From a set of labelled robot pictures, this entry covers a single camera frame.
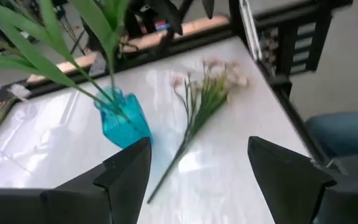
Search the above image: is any black table frame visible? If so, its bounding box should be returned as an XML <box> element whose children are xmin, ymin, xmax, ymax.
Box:
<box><xmin>20</xmin><ymin>0</ymin><xmax>354</xmax><ymax>166</ymax></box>

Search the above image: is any white metal bar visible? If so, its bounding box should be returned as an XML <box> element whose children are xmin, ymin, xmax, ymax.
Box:
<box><xmin>239</xmin><ymin>0</ymin><xmax>263</xmax><ymax>62</ymax></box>

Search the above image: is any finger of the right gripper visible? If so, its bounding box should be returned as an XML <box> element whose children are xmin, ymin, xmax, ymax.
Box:
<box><xmin>201</xmin><ymin>0</ymin><xmax>216</xmax><ymax>19</ymax></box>
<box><xmin>154</xmin><ymin>0</ymin><xmax>183</xmax><ymax>35</ymax></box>

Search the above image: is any person's leg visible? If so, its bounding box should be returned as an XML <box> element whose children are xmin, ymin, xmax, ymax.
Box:
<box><xmin>305</xmin><ymin>111</ymin><xmax>358</xmax><ymax>162</ymax></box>

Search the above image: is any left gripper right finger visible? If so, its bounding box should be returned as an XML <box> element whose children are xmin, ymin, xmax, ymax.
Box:
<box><xmin>247</xmin><ymin>136</ymin><xmax>358</xmax><ymax>224</ymax></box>

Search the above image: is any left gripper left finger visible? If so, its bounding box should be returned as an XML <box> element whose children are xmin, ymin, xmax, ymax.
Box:
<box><xmin>0</xmin><ymin>136</ymin><xmax>153</xmax><ymax>224</ymax></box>

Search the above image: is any blue glass vase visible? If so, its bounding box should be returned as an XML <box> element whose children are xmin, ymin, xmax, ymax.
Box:
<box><xmin>93</xmin><ymin>86</ymin><xmax>153</xmax><ymax>149</ymax></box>

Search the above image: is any wooden side board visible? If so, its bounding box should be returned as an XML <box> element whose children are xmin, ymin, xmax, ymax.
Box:
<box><xmin>25</xmin><ymin>14</ymin><xmax>230</xmax><ymax>85</ymax></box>

